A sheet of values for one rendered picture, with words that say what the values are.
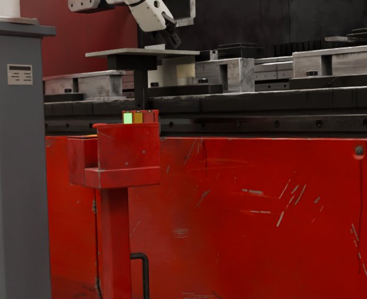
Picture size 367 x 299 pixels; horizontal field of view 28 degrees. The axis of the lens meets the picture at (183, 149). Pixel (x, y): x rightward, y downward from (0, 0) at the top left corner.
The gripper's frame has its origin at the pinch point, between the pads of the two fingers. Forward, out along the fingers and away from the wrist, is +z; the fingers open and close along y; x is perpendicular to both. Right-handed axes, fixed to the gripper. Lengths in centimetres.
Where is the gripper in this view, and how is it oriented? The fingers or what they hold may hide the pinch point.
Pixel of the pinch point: (167, 41)
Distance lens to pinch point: 215.5
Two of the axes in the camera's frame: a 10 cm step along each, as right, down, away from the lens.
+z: 4.9, 7.3, 4.8
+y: -6.9, -0.2, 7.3
